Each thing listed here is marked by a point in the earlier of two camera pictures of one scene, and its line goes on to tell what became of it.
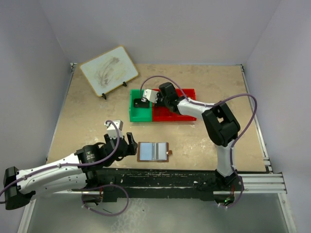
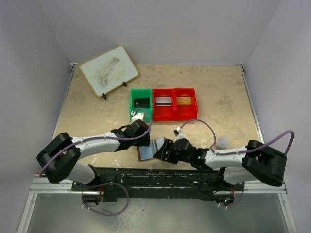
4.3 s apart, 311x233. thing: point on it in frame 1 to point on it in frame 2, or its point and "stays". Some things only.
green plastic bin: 139,114 stays
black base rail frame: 115,185 stays
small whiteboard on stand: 109,70 stays
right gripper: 159,96 to 161,154
